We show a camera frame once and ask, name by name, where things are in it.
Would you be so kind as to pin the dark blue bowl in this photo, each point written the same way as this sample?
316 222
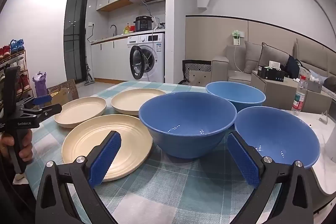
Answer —
183 140

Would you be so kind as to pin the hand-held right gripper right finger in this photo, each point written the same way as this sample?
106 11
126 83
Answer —
242 158

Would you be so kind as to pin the person's left hand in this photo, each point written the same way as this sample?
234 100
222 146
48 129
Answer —
27 145

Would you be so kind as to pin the grey side cabinet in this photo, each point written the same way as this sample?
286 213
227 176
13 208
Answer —
278 92

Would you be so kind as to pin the white marble coffee table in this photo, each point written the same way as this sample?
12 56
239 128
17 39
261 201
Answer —
323 174

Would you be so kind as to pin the brown patterned cardboard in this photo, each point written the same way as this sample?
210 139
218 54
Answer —
71 87

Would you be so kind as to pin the upright vacuum cleaner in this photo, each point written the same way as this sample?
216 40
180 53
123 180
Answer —
88 77

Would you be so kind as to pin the kitchen faucet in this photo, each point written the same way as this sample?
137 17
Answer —
115 28

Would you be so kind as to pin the black box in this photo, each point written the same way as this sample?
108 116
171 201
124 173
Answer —
270 74

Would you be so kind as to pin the plastic water bottle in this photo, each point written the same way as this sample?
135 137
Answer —
299 98

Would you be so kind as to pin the light blue bowl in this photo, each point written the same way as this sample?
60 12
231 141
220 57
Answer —
231 92

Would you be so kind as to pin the white washing machine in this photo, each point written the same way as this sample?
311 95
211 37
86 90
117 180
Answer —
156 61

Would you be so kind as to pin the wooden shoe rack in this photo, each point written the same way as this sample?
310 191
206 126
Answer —
15 61

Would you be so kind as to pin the grey sofa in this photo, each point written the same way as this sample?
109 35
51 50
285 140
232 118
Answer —
236 74

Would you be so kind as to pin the teal checkered tablecloth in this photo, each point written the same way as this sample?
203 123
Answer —
170 187

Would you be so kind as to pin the black pressure cooker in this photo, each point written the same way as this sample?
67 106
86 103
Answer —
143 24

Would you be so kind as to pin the beige plate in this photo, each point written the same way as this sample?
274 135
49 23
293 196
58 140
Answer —
134 100
78 111
89 140

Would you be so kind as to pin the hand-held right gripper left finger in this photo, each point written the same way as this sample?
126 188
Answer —
105 158

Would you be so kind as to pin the white kitchen base cabinet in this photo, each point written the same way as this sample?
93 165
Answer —
110 58

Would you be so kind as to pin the grey sofa cushion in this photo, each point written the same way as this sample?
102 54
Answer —
273 54
252 56

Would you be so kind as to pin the small metal stand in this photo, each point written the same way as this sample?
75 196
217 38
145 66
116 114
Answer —
324 117

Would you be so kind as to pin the purple plastic bag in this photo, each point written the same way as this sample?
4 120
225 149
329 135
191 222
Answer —
40 85

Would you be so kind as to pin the white tissue box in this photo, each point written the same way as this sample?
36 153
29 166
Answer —
274 64

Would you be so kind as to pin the dark glass door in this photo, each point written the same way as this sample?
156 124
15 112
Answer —
74 37

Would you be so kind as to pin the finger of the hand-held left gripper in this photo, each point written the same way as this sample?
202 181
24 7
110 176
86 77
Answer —
43 99
52 109

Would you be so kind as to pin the dark clothing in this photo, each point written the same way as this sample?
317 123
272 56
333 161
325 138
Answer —
292 66

